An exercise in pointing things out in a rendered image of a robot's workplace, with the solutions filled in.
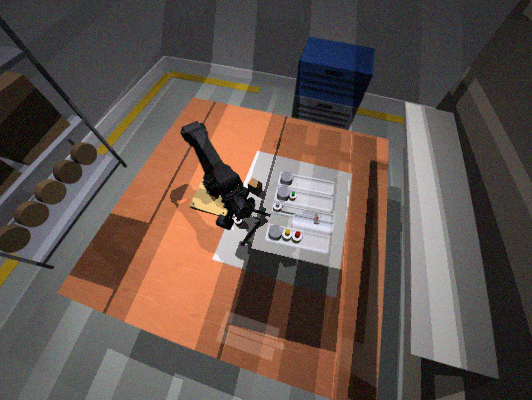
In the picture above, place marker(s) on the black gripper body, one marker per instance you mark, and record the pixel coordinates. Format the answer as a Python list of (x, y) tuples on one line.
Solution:
[(227, 222)]

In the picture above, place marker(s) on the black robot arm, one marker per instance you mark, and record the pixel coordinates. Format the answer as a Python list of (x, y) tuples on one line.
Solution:
[(218, 178)]

